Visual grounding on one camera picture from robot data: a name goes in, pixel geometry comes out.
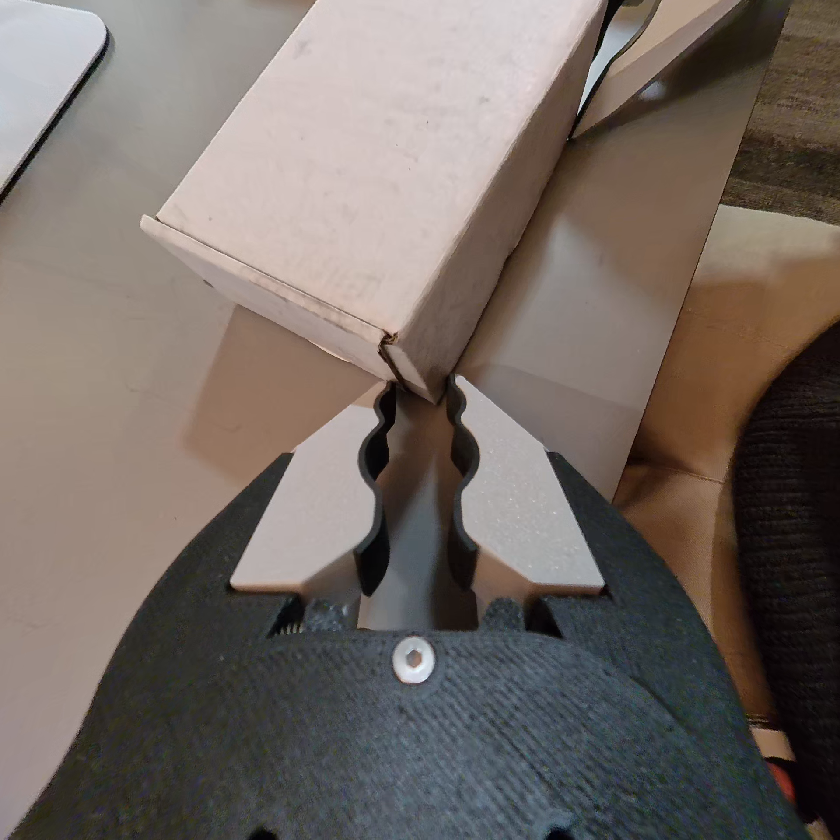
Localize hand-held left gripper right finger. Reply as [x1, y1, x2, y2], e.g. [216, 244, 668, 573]
[446, 374, 606, 601]

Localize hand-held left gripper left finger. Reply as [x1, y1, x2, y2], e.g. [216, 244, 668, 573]
[228, 382, 398, 597]

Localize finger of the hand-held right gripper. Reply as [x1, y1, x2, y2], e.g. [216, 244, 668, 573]
[570, 0, 747, 140]

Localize white cardboard mailer box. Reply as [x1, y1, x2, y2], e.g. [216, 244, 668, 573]
[140, 0, 608, 404]

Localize grey desk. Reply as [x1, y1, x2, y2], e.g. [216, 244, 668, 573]
[0, 0, 788, 840]

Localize person's legs in tan trousers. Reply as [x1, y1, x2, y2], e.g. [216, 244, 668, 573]
[613, 203, 840, 723]

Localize person's black sweater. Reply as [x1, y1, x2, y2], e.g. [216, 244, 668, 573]
[731, 322, 840, 840]

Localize white and red badge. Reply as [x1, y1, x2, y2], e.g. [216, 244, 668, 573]
[745, 712, 798, 811]

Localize white document stand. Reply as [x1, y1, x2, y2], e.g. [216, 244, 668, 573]
[0, 0, 109, 201]

